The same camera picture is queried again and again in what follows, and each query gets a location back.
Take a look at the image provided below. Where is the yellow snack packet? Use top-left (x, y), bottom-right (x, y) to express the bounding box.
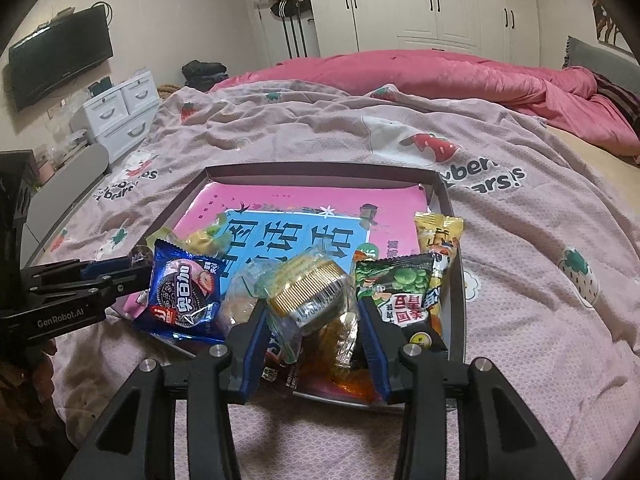
top-left (414, 211), bottom-right (466, 336)

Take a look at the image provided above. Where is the green pea snack packet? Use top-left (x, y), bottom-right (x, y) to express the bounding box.
top-left (354, 252), bottom-right (436, 346)

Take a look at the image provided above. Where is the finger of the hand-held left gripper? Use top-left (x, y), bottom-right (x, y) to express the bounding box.
top-left (22, 254), bottom-right (152, 287)
top-left (29, 271), bottom-right (154, 312)

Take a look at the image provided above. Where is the person's left hand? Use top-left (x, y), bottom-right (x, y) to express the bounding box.
top-left (10, 337), bottom-right (58, 421)

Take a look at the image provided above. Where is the shallow grey cardboard box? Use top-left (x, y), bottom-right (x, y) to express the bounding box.
top-left (105, 162), bottom-right (471, 413)

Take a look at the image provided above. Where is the pink quilt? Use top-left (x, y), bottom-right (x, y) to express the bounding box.
top-left (207, 49), bottom-right (640, 166)

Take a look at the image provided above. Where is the dark striped pillow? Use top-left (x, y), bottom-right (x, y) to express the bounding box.
top-left (592, 72), bottom-right (640, 126)

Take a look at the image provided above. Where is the grey padded headboard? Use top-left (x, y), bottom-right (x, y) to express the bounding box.
top-left (562, 35), bottom-right (640, 106)

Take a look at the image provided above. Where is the clear plastic snack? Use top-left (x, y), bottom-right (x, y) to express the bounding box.
top-left (129, 245), bottom-right (156, 268)

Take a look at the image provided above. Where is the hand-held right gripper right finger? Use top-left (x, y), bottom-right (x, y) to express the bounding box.
top-left (356, 299), bottom-right (576, 480)

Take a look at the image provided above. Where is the beige bed sheet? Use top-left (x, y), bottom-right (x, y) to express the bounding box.
top-left (545, 125), bottom-right (640, 171)

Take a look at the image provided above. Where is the orange snack packet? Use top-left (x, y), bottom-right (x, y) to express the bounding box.
top-left (305, 320), bottom-right (383, 403)

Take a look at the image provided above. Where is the clear bread packet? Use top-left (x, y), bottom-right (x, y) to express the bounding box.
top-left (220, 270), bottom-right (268, 336)

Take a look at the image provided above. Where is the dark clothes pile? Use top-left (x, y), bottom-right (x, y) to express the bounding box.
top-left (181, 60), bottom-right (230, 92)

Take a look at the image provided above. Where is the white drawer cabinet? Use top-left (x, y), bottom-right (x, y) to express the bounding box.
top-left (70, 71), bottom-right (162, 163)

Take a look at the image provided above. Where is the yellow-green wrapped snack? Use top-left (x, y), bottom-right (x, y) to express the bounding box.
top-left (172, 225), bottom-right (236, 266)

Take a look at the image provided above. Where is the pink children's book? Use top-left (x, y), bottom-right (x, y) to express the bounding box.
top-left (122, 182), bottom-right (433, 401)

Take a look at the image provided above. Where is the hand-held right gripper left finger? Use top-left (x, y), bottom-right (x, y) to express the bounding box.
top-left (60, 302), bottom-right (271, 480)

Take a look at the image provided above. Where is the blue cookie packet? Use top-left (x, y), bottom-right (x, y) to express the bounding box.
top-left (132, 238), bottom-right (228, 346)

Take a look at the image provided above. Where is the grey padded bed footboard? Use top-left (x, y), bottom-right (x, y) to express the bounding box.
top-left (20, 142), bottom-right (111, 261)

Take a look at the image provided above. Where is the strawberry printed pink blanket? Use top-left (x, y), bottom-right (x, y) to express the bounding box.
top-left (20, 82), bottom-right (640, 480)

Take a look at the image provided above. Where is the gold ribbed cake packet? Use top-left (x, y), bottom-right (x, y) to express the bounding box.
top-left (255, 252), bottom-right (361, 341)

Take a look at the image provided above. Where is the white wardrobe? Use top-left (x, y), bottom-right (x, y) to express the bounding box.
top-left (295, 0), bottom-right (566, 68)

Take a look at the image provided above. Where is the tree wall painting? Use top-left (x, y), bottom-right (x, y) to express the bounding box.
top-left (590, 0), bottom-right (633, 56)

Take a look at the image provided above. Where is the black flat television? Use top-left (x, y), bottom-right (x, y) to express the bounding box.
top-left (7, 7), bottom-right (115, 113)

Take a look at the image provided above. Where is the dark red snack packet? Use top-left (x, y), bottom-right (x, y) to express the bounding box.
top-left (260, 335), bottom-right (306, 391)

